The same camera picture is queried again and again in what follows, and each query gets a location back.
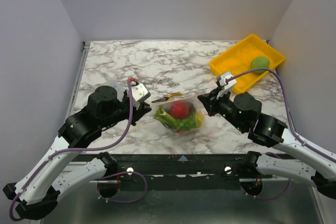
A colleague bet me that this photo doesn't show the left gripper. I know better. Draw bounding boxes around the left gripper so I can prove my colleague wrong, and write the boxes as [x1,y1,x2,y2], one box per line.
[100,89,151,128]

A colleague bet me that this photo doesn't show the clear zip top bag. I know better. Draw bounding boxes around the clear zip top bag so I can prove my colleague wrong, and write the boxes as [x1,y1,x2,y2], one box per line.
[151,94,205,135]

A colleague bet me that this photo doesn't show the red toy tomato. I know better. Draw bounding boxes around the red toy tomato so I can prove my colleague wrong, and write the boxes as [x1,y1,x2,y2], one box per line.
[169,101,189,119]

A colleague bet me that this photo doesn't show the green toy grapes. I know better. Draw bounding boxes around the green toy grapes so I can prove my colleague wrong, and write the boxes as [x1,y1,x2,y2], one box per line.
[173,118,198,131]

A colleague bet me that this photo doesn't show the purple toy eggplant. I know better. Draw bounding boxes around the purple toy eggplant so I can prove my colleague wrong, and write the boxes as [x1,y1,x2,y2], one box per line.
[187,102,196,114]

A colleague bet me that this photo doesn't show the yellow toy mango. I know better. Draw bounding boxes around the yellow toy mango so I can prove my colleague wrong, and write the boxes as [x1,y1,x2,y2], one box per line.
[196,113,204,128]

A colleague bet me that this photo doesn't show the toy green onion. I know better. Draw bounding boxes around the toy green onion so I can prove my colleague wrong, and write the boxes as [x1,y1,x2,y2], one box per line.
[154,106,176,127]

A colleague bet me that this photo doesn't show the red toy chili pepper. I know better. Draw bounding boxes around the red toy chili pepper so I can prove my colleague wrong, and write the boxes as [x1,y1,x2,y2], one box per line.
[177,129,186,135]

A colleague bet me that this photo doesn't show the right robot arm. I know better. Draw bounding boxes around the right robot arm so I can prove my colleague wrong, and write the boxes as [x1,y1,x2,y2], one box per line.
[197,89,335,199]

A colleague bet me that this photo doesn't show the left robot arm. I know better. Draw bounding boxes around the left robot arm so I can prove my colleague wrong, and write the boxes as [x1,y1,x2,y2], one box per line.
[3,79,151,221]

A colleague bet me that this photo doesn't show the clear plastic box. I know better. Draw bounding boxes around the clear plastic box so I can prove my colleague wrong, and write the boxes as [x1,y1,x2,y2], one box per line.
[106,79,126,102]

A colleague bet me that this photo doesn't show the yellow plastic tray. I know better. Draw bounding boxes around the yellow plastic tray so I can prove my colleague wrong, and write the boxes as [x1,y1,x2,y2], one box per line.
[209,33,286,94]

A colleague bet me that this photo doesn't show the green toy cabbage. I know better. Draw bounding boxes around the green toy cabbage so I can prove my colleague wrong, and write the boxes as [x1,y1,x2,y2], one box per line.
[250,56,270,69]

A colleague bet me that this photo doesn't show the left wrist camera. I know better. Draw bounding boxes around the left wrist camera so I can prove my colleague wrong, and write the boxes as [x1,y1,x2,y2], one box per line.
[129,78,151,110]

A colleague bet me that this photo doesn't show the yellow handled pliers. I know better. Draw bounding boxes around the yellow handled pliers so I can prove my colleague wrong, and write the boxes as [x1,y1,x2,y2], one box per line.
[151,92,183,103]

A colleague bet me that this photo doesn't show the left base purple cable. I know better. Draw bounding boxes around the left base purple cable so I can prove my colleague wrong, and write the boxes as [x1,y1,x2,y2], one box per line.
[97,170,148,204]

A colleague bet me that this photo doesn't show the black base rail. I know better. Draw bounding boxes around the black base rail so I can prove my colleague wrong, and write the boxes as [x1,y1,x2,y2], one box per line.
[83,153,274,192]

